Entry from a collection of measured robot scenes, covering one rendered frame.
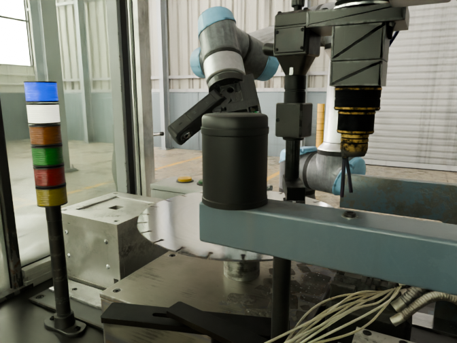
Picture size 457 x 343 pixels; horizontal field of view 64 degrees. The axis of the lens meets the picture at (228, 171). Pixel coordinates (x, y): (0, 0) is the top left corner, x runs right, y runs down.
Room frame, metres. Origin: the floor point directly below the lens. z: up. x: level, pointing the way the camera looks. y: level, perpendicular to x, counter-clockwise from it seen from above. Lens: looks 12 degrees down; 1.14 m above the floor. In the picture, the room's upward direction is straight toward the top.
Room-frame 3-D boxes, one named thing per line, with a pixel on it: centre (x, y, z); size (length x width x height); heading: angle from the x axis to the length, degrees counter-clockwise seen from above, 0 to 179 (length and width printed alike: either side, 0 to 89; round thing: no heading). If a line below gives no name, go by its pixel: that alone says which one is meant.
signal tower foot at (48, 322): (0.57, 0.28, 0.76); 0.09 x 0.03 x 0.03; 62
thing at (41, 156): (0.57, 0.28, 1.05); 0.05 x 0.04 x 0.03; 152
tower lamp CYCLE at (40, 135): (0.57, 0.28, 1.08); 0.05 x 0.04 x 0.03; 152
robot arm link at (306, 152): (1.16, -0.23, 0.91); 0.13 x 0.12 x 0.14; 43
